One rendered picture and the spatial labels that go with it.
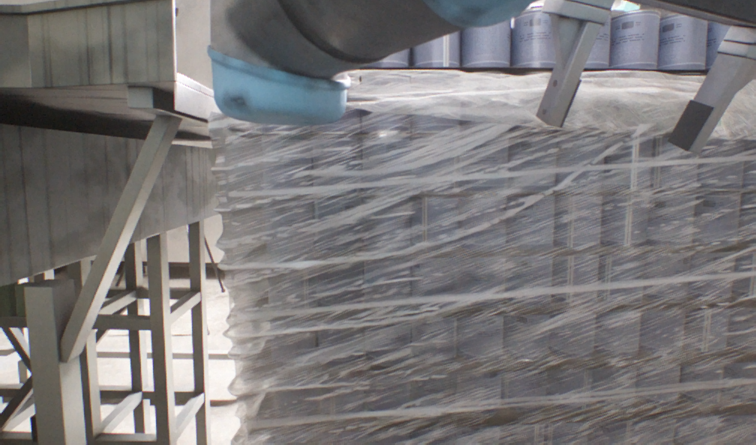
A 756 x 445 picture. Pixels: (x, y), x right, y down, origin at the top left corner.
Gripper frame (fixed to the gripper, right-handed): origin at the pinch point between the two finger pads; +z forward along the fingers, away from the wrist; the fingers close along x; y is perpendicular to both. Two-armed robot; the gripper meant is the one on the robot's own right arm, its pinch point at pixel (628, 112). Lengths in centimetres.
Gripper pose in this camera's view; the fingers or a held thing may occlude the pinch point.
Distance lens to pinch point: 40.2
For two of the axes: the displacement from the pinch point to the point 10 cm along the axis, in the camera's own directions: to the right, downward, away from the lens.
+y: 0.3, 4.9, -8.7
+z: -1.8, 8.6, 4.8
